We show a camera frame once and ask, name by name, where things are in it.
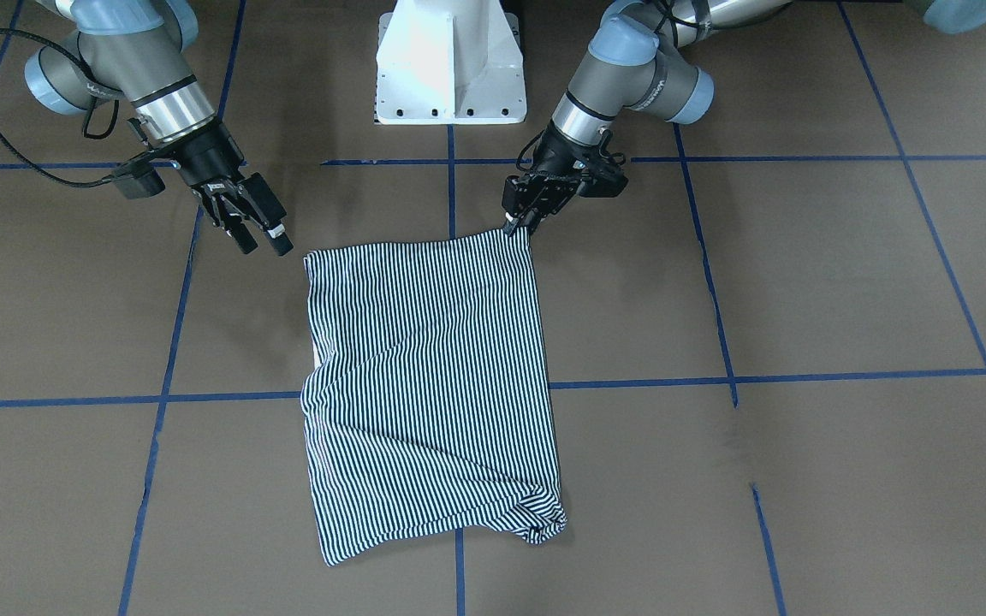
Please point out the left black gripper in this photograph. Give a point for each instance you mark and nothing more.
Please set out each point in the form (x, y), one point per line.
(558, 156)

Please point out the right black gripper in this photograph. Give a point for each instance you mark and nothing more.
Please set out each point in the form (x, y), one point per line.
(207, 156)

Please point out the blue white striped polo shirt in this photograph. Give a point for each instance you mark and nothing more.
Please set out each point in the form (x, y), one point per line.
(428, 409)

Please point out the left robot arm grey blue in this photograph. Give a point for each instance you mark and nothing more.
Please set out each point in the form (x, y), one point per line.
(633, 62)

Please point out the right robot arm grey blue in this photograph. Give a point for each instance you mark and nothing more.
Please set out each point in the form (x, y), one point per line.
(132, 51)

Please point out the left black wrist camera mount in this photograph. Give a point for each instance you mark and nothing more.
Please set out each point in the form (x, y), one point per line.
(602, 174)

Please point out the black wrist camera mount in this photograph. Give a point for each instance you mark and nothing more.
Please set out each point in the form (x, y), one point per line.
(602, 174)
(137, 178)

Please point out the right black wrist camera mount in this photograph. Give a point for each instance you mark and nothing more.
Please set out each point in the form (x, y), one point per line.
(137, 178)

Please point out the white camera post with base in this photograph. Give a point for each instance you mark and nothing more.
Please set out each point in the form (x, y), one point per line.
(450, 63)

